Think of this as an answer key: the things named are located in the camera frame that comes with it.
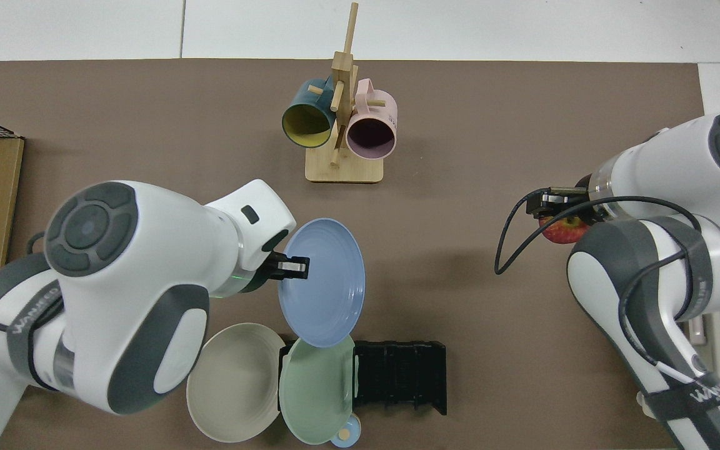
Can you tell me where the blue plate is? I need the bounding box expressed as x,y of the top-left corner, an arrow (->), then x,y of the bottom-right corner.
277,217 -> 366,349

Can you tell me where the beige plate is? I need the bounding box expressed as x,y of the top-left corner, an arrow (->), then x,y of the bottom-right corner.
186,322 -> 287,444

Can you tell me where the small blue round thing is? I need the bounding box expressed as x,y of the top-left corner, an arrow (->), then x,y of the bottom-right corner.
330,414 -> 362,449

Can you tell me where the green plate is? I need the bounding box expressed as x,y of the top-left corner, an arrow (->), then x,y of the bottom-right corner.
278,334 -> 357,446

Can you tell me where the wooden cup stand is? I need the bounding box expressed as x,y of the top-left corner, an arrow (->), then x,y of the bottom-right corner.
305,2 -> 387,184

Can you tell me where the dark teal cup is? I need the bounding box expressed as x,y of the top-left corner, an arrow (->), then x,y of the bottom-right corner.
281,77 -> 337,149

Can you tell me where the black dish rack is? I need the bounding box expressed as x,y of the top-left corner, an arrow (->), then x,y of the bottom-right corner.
278,339 -> 448,417

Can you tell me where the brown table cloth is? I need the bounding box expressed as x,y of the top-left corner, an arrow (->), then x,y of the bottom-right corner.
0,59 -> 708,450

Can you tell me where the red yellow apple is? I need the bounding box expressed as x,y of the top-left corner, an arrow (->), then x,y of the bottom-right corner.
538,214 -> 590,245

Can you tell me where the pink cup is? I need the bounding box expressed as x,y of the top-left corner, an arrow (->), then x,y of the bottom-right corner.
345,78 -> 398,161

